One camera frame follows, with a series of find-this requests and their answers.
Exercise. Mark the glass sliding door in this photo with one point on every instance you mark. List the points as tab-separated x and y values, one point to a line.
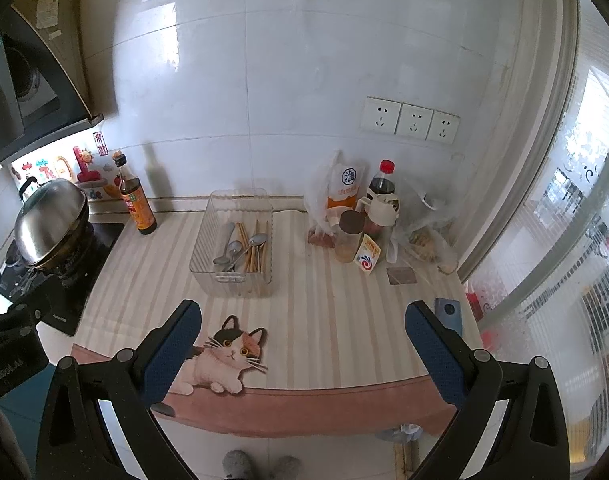
559	260

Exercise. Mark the clear plastic basket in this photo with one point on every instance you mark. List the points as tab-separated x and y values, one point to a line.
204	240

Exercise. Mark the crumpled clear plastic bag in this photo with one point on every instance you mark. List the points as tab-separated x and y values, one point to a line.
429	210

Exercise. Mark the colourful cartoon wall stickers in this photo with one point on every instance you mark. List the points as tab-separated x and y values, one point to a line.
42	170

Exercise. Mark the black range hood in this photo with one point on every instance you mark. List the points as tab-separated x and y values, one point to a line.
14	85

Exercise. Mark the flat brown packet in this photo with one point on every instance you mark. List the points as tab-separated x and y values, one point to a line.
402	276

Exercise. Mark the white wall socket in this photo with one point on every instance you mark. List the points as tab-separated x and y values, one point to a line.
443	128
414	122
380	115

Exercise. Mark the red square wall sticker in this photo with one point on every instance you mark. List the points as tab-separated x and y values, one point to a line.
100	143

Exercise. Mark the metal spoon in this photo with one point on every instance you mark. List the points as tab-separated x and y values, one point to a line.
226	237
257	240
234	248

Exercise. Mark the dark red packet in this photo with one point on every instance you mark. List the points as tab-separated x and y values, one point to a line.
319	239

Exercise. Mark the blue smartphone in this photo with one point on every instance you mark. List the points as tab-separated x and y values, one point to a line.
449	315

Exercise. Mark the steel wok lid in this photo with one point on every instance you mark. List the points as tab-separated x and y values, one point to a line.
49	220

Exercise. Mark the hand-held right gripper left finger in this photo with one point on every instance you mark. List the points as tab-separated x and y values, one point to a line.
172	355

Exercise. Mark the teal cabinet door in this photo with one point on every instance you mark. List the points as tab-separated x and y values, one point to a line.
19	425

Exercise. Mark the cola bottle red cap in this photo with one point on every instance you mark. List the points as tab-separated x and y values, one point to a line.
382	182

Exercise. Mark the small white red carton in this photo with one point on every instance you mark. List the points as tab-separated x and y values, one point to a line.
368	255

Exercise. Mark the black wok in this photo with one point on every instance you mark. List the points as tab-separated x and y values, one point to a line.
80	246

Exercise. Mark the black induction stove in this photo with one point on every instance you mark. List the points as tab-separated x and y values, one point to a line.
84	290

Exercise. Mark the group of wooden chopsticks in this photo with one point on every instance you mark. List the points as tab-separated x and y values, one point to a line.
258	255

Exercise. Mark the white orange salt bag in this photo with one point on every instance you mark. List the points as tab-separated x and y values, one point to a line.
345	180

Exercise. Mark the clear jar brown lid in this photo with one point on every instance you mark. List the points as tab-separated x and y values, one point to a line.
349	240

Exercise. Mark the dark sauce bottle orange label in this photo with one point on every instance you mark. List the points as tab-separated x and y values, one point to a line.
142	210

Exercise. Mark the white lidded cup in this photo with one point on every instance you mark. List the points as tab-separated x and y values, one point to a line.
379	210

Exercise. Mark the striped cat print table mat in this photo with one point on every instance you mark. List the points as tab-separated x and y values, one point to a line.
324	320

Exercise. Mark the grey slipper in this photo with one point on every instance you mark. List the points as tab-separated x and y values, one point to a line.
283	469
238	466

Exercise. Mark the red plastic bag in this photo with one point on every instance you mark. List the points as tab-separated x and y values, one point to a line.
477	300

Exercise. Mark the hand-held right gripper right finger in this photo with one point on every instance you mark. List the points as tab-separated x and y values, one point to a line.
434	355

